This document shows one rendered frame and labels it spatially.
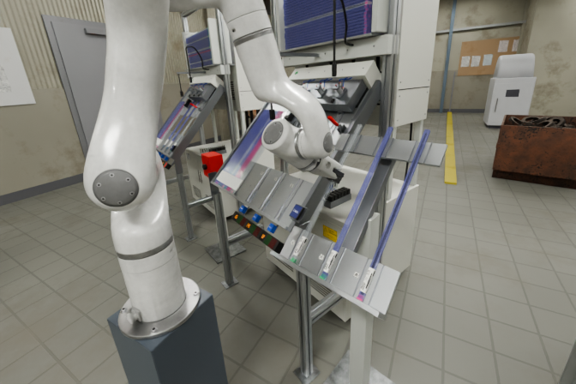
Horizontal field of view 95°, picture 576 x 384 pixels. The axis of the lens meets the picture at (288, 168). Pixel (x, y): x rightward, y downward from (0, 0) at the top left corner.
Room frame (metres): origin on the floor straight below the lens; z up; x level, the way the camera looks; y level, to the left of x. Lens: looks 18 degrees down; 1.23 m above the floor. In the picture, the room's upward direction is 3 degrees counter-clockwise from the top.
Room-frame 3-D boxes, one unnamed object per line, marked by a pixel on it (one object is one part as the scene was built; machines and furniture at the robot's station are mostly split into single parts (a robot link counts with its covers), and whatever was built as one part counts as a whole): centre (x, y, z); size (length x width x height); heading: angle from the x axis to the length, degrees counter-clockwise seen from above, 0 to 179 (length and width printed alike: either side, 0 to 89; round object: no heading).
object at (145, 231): (0.57, 0.35, 1.00); 0.19 x 0.12 x 0.24; 19
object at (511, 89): (5.99, -4.97, 0.77); 0.78 x 0.67 x 1.53; 150
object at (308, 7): (1.37, -0.23, 1.52); 0.51 x 0.13 x 0.27; 38
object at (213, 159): (1.77, 0.52, 0.39); 0.24 x 0.24 x 0.78; 38
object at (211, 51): (2.64, 0.60, 0.95); 1.33 x 0.82 x 1.90; 128
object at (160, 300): (0.54, 0.34, 0.79); 0.19 x 0.19 x 0.18
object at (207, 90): (2.51, 0.74, 0.66); 1.01 x 0.73 x 1.31; 128
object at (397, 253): (1.49, -0.29, 0.31); 0.70 x 0.65 x 0.62; 38
